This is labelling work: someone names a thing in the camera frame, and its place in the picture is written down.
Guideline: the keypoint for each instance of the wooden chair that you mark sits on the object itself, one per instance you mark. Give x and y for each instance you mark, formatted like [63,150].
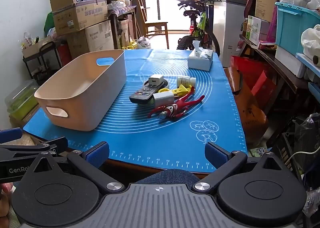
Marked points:
[156,25]

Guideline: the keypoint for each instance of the green white carton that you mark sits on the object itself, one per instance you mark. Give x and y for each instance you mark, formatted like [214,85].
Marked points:
[255,30]

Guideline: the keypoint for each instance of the blue silicone baking mat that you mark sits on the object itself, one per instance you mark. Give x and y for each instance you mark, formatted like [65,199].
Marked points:
[150,138]

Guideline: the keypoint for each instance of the clear tape roll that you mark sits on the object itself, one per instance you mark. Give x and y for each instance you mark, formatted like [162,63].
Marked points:
[165,84]

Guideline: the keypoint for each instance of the yellow plastic toy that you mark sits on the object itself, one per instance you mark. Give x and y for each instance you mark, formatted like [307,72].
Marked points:
[182,90]

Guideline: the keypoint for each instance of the red white sack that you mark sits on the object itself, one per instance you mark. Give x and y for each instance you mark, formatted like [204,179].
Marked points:
[65,53]

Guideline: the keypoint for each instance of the orange paper bag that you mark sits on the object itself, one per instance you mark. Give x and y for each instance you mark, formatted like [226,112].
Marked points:
[247,108]

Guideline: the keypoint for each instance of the black remote control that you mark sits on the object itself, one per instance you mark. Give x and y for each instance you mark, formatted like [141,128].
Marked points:
[142,94]

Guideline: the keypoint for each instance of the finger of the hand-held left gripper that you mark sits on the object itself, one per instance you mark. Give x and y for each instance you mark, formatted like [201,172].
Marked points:
[37,148]
[10,135]

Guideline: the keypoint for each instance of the teal plastic storage bin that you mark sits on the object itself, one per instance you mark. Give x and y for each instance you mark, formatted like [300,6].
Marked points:
[290,30]

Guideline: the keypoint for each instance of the dark wooden side table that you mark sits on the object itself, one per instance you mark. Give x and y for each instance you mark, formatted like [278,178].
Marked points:
[122,12]

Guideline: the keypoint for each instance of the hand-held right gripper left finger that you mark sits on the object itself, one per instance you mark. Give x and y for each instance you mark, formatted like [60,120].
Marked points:
[101,153]

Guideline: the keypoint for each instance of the white tissue box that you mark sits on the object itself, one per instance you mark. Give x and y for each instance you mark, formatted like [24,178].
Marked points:
[200,62]

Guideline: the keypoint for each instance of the white chest freezer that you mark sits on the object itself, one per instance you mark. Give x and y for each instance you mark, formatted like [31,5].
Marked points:
[230,30]

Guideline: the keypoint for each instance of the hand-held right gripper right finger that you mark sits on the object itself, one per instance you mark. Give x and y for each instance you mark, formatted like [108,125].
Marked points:
[215,153]

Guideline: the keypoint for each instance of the yellow plastic jug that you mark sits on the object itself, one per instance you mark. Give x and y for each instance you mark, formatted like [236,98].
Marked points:
[132,45]

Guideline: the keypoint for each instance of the white foam box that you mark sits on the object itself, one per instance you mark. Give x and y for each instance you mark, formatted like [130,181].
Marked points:
[290,62]

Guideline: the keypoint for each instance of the black metal rack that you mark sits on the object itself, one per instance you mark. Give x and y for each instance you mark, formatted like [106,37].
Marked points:
[43,47]

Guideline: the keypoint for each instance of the grey white power adapter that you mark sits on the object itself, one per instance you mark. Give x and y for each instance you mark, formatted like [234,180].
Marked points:
[162,98]

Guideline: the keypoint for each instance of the red silver action figure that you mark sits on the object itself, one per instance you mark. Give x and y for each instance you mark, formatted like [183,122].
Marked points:
[180,105]

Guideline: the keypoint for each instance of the black green bicycle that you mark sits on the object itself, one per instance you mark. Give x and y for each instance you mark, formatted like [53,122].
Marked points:
[197,28]

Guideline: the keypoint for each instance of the red paper bag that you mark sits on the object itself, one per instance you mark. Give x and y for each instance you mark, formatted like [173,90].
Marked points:
[250,68]

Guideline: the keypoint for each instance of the green container with clear lid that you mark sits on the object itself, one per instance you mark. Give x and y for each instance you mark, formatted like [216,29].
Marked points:
[22,100]

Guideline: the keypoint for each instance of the shallow cardboard box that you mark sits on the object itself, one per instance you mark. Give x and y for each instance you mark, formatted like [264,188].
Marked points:
[35,47]

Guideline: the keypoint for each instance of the dark wooden shelf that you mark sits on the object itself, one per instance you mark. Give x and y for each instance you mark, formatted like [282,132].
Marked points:
[280,68]

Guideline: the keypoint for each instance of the open printed cardboard box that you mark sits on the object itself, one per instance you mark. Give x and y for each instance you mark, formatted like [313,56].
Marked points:
[75,18]

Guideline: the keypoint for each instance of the beige plastic storage basket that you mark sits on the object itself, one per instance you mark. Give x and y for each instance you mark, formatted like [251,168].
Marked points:
[75,108]

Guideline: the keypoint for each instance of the white charger plug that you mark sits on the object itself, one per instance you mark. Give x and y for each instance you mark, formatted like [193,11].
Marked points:
[156,80]

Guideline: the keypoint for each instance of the black plastic bag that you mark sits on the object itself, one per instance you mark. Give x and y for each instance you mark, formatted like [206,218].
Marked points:
[307,143]

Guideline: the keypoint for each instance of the white pill bottle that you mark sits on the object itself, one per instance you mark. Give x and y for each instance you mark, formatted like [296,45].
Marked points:
[186,81]

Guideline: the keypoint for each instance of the small white plastic bag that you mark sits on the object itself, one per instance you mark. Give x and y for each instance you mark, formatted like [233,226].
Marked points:
[143,42]

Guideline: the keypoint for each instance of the blue denim trousers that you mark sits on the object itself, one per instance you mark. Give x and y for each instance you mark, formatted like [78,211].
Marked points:
[170,175]

